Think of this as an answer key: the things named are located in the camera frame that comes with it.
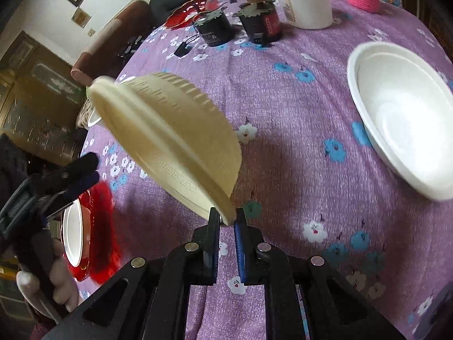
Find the purple floral tablecloth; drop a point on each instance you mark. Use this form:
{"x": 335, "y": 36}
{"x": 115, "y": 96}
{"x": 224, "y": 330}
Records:
{"x": 309, "y": 179}

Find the wooden cabinet with glass doors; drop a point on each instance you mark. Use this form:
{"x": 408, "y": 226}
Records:
{"x": 40, "y": 102}

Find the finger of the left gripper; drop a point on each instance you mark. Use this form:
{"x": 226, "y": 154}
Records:
{"x": 82, "y": 171}
{"x": 69, "y": 194}

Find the large white paper bowl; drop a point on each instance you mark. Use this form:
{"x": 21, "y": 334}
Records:
{"x": 406, "y": 110}

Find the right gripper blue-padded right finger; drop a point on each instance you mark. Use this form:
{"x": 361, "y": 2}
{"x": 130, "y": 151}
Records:
{"x": 305, "y": 299}

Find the far red gold-rimmed plate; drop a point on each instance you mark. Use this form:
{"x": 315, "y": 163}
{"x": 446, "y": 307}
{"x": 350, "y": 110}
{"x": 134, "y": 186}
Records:
{"x": 183, "y": 16}

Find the small wall plaque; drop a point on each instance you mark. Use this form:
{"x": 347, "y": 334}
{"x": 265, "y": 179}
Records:
{"x": 80, "y": 17}

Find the person's left hand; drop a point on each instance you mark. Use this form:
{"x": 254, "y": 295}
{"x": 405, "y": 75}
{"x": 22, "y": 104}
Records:
{"x": 65, "y": 293}

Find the cream plastic bowl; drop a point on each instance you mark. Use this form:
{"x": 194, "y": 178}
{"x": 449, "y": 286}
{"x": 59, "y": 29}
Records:
{"x": 177, "y": 135}

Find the patterned cushion stool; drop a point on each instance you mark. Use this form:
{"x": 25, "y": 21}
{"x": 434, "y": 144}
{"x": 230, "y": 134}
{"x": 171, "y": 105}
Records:
{"x": 84, "y": 114}

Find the red wedding plate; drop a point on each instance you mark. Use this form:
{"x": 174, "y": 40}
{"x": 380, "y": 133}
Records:
{"x": 101, "y": 257}

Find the small black plug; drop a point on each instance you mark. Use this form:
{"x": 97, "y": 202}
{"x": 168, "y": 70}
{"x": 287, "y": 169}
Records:
{"x": 183, "y": 49}

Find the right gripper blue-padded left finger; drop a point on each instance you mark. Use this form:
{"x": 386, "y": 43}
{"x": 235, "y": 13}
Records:
{"x": 148, "y": 299}

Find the brown armchair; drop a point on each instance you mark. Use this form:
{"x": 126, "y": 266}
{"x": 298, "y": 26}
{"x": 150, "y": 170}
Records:
{"x": 101, "y": 57}

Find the black cylindrical device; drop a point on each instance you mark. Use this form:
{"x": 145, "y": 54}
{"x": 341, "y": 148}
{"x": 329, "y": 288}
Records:
{"x": 260, "y": 21}

